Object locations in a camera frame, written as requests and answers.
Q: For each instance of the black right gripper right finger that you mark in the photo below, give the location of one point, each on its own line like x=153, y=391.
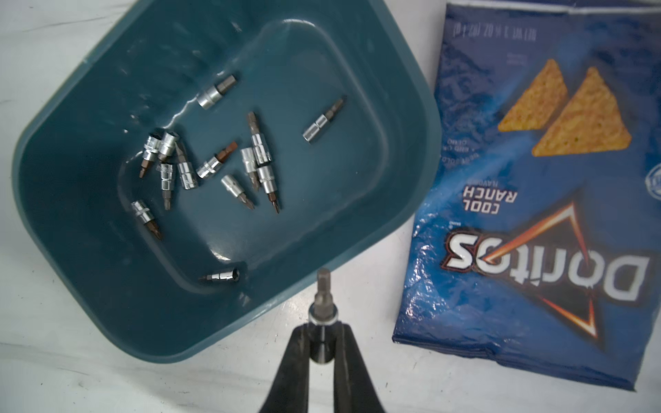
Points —
x=353, y=389

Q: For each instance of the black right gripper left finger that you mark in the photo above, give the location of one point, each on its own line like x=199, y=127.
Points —
x=290, y=389

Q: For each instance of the silver screwdriver bit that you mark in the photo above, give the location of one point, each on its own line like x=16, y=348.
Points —
x=212, y=166
x=314, y=129
x=167, y=184
x=150, y=154
x=215, y=93
x=237, y=191
x=231, y=275
x=144, y=215
x=322, y=320
x=167, y=146
x=251, y=166
x=260, y=146
x=267, y=179
x=186, y=172

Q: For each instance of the teal plastic storage box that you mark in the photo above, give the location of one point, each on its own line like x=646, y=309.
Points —
x=208, y=157

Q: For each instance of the blue Doritos chip bag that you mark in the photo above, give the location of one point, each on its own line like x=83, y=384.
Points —
x=538, y=245

